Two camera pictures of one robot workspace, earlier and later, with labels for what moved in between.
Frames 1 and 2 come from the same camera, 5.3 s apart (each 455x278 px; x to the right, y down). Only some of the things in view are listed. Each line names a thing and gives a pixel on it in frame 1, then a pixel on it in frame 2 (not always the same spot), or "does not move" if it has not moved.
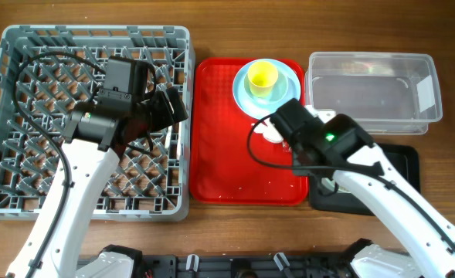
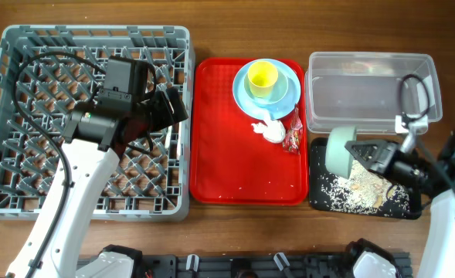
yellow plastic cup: (262, 76) does not move
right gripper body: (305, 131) → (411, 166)
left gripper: (160, 100) does not move
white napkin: (269, 130) does not move
